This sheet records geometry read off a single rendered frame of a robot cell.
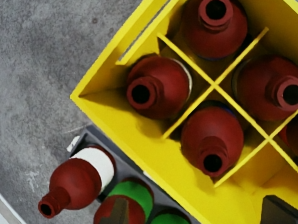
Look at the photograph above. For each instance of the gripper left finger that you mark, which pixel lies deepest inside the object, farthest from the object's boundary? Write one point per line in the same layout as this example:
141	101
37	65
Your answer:
119	213

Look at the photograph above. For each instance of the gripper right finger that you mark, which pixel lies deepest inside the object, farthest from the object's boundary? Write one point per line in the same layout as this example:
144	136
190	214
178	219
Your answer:
277	211

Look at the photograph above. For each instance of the black rectangular tray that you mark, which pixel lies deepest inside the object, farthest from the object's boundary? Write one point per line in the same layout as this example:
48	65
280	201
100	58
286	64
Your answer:
93	137

